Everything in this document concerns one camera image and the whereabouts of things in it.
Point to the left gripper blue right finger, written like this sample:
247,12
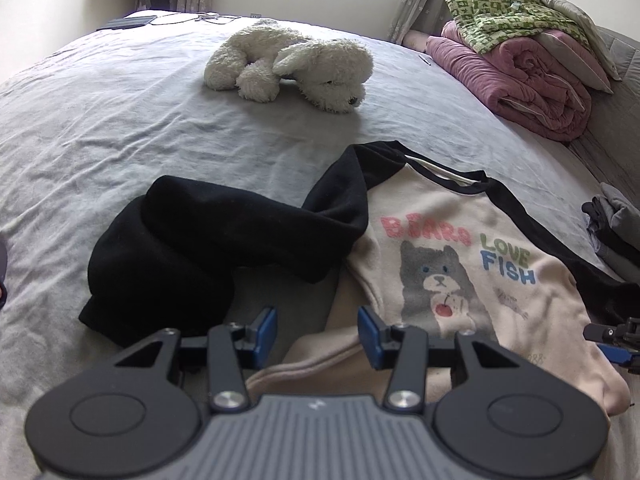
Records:
402,349

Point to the black and cream raglan sweatshirt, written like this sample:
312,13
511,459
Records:
419,243

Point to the top grey folded garment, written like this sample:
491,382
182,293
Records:
620,215

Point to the green patterned blanket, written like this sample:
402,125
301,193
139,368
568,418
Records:
483,24

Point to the grey padded headboard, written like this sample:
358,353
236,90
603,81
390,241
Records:
609,147

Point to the grey pink pillow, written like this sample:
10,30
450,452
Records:
583,53

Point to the white plush dog toy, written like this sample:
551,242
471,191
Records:
330,73

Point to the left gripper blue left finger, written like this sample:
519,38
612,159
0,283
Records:
231,350

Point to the grey bed sheet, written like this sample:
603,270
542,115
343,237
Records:
91,126

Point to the pink folded quilt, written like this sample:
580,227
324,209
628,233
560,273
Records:
519,80

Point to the black folded garment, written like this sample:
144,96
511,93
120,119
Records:
618,255

